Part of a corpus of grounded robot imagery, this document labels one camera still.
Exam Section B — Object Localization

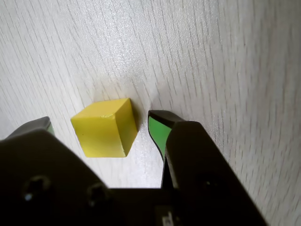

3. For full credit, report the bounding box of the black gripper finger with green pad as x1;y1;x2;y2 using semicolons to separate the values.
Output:
148;110;269;226

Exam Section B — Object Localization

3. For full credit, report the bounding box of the yellow wooden cube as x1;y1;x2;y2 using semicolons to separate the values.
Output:
71;97;138;158

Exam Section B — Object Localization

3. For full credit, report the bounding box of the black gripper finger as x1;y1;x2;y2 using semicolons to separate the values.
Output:
0;116;118;226

